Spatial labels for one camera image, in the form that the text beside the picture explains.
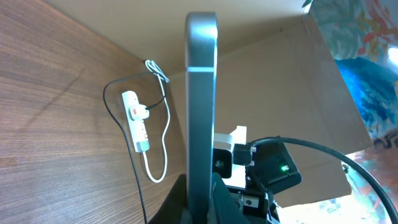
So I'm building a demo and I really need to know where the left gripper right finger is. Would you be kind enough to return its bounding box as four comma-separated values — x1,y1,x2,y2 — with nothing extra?
210,172,249,224

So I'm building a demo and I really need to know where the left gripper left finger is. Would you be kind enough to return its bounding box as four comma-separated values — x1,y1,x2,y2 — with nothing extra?
149,174,188,224

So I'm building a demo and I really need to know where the black charger cable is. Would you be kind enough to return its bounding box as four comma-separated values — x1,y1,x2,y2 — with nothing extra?
102,70,169,224

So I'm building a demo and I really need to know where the turquoise screen smartphone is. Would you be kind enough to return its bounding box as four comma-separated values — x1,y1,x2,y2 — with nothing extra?
185,12,218,223

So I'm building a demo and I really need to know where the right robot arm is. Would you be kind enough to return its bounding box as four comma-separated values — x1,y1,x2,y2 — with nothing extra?
223,143,302,223

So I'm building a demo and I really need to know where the white charger plug adapter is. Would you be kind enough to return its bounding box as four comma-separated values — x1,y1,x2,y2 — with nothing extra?
128,104,149,121

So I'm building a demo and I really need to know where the white power strip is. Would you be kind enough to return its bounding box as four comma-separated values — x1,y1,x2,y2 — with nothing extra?
122,91,150,153

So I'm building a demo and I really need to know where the brown cardboard panel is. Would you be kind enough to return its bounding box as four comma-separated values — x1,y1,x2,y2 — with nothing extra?
43,0,374,208

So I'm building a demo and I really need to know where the colourful patterned cloth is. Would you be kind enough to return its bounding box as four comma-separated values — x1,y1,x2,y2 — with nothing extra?
278,0,398,224

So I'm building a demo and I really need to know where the black right camera cable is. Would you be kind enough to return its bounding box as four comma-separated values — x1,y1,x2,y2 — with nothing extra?
233,136,398,224

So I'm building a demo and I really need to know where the white power strip cord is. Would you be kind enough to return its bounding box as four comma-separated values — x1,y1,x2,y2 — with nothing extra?
142,59,172,184

